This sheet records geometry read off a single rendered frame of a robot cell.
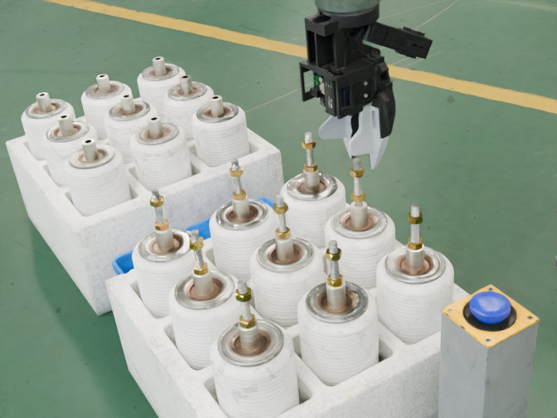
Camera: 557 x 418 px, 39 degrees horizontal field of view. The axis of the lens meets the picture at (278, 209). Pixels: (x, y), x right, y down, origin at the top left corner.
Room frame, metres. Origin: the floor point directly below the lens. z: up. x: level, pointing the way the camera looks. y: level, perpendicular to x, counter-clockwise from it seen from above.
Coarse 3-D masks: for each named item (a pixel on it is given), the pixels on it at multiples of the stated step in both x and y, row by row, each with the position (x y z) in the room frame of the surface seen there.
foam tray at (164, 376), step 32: (128, 288) 0.89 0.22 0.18; (128, 320) 0.83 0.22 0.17; (160, 320) 0.81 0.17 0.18; (128, 352) 0.88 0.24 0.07; (160, 352) 0.75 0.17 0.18; (384, 352) 0.73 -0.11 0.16; (416, 352) 0.70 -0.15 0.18; (160, 384) 0.76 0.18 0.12; (192, 384) 0.69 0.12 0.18; (320, 384) 0.66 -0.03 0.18; (352, 384) 0.66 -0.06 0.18; (384, 384) 0.66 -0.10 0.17; (416, 384) 0.68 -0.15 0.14; (160, 416) 0.79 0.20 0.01; (192, 416) 0.66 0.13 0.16; (224, 416) 0.63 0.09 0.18; (288, 416) 0.62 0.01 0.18; (320, 416) 0.62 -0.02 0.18; (352, 416) 0.64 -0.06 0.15; (384, 416) 0.66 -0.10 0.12; (416, 416) 0.68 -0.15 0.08
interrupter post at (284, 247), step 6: (276, 240) 0.82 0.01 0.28; (282, 240) 0.82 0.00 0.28; (288, 240) 0.82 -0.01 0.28; (276, 246) 0.83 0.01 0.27; (282, 246) 0.82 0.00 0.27; (288, 246) 0.82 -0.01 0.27; (282, 252) 0.82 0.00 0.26; (288, 252) 0.82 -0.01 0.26; (282, 258) 0.82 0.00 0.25; (288, 258) 0.82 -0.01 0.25
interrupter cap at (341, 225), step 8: (344, 208) 0.92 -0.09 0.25; (368, 208) 0.91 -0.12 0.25; (336, 216) 0.90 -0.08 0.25; (344, 216) 0.90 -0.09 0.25; (368, 216) 0.90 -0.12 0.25; (376, 216) 0.89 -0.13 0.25; (384, 216) 0.89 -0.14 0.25; (336, 224) 0.88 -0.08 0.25; (344, 224) 0.88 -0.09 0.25; (368, 224) 0.88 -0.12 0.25; (376, 224) 0.87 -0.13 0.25; (384, 224) 0.87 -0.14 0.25; (336, 232) 0.87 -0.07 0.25; (344, 232) 0.86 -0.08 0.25; (352, 232) 0.86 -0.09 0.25; (360, 232) 0.86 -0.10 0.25; (368, 232) 0.86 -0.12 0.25; (376, 232) 0.85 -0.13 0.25
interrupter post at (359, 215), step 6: (354, 204) 0.89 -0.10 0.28; (366, 204) 0.88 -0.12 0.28; (354, 210) 0.88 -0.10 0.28; (360, 210) 0.87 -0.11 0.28; (366, 210) 0.88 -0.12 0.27; (354, 216) 0.88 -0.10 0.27; (360, 216) 0.87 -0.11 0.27; (366, 216) 0.88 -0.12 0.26; (354, 222) 0.88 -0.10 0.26; (360, 222) 0.87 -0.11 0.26; (366, 222) 0.88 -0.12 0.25
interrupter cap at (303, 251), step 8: (272, 240) 0.86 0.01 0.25; (296, 240) 0.86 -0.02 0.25; (304, 240) 0.85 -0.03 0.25; (264, 248) 0.85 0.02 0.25; (272, 248) 0.84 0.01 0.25; (296, 248) 0.84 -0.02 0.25; (304, 248) 0.84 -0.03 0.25; (312, 248) 0.83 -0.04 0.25; (256, 256) 0.83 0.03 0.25; (264, 256) 0.83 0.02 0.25; (272, 256) 0.83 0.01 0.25; (296, 256) 0.82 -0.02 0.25; (304, 256) 0.82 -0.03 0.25; (312, 256) 0.82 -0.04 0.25; (264, 264) 0.81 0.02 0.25; (272, 264) 0.81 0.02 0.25; (280, 264) 0.81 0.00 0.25; (288, 264) 0.81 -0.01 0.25; (296, 264) 0.80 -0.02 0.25; (304, 264) 0.80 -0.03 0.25; (280, 272) 0.79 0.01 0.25; (288, 272) 0.79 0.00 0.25
